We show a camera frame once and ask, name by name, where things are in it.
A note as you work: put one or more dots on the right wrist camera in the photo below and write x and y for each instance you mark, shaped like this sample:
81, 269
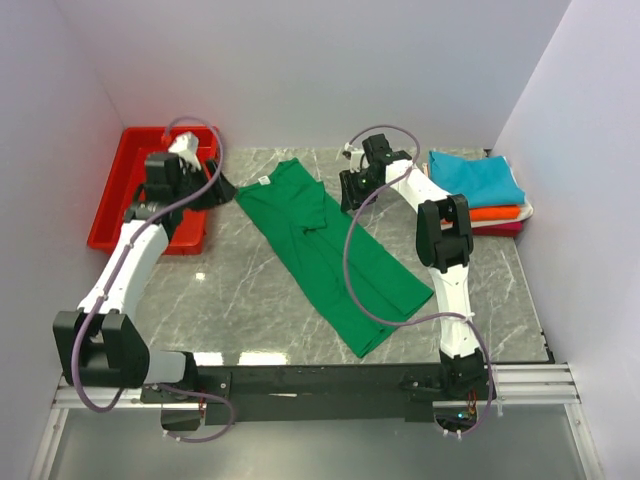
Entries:
355, 156

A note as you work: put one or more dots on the orange folded shirt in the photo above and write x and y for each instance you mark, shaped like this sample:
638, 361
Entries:
495, 213

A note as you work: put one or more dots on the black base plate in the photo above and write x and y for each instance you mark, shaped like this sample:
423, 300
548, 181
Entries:
332, 392

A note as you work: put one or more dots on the green t shirt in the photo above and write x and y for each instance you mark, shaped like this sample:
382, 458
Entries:
359, 288

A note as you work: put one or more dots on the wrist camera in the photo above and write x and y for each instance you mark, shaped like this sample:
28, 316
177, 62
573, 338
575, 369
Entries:
355, 156
185, 146

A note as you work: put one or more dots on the red plastic bin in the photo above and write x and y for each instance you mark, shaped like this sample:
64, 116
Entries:
127, 172

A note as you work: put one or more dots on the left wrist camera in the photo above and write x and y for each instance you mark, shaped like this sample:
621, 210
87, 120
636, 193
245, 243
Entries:
185, 146

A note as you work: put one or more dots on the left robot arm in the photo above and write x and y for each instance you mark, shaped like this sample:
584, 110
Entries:
97, 343

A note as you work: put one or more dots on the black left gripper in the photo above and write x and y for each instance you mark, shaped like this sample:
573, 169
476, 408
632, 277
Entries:
208, 185

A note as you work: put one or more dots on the teal folded shirt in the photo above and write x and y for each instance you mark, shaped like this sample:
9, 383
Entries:
487, 182

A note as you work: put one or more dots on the magenta folded shirt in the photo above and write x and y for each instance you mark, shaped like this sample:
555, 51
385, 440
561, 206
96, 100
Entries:
509, 230

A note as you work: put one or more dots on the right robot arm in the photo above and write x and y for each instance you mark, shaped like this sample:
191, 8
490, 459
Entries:
444, 243

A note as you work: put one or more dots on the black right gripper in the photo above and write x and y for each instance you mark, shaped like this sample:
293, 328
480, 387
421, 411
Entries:
351, 189

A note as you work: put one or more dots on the aluminium rail frame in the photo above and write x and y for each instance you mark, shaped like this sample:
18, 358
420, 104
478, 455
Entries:
258, 316

